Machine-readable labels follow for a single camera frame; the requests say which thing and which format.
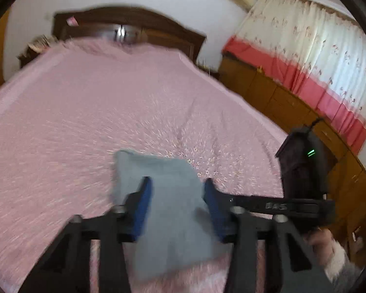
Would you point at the person's right forearm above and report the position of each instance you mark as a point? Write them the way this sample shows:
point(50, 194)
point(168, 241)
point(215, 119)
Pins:
point(341, 268)

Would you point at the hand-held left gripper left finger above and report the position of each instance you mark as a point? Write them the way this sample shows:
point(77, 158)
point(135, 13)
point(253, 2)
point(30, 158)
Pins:
point(143, 207)

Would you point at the cream and red floral curtain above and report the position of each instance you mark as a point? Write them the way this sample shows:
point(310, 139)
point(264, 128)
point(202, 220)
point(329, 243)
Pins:
point(308, 52)

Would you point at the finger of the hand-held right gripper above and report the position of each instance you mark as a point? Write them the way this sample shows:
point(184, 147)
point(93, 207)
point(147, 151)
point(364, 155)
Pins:
point(262, 206)

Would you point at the pile of clothes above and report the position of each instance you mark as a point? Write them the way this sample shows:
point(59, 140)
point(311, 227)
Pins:
point(42, 43)

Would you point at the pink floral bed sheet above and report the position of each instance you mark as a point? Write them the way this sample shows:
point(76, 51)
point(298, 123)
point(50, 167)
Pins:
point(79, 113)

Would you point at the wooden drawer cabinet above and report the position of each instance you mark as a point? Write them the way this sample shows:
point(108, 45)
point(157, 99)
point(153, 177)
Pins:
point(277, 97)

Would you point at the small pink cloth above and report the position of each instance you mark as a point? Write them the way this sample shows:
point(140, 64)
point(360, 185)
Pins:
point(72, 21)

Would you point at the person's right hand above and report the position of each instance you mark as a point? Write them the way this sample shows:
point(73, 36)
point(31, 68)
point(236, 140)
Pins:
point(321, 239)

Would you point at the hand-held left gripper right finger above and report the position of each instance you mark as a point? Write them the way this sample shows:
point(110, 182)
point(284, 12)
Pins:
point(216, 210)

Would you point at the dark wooden headboard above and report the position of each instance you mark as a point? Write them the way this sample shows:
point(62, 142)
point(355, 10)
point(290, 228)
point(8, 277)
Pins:
point(158, 27)

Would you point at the grey pants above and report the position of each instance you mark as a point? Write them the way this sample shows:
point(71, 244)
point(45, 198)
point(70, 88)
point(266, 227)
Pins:
point(177, 219)

